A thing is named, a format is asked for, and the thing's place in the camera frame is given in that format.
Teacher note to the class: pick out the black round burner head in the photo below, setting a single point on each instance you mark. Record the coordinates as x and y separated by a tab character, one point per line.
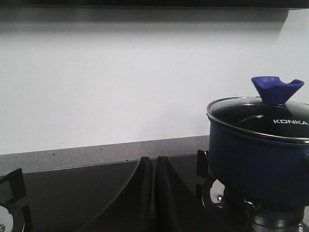
269	218

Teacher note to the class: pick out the black left burner grate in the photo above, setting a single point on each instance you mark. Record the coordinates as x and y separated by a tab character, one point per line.
14	218

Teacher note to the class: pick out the black pot support grate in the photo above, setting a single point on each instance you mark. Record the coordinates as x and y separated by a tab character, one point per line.
233	209

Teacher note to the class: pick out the dark blue cooking pot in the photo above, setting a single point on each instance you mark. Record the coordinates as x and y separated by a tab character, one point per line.
268	171

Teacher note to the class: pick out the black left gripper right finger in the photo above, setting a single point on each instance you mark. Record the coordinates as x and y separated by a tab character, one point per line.
177	209

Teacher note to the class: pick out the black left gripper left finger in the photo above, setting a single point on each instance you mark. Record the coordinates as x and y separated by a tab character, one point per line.
129	211

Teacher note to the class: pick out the glass pot lid blue knob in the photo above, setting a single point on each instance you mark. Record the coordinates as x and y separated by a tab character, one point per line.
271	116

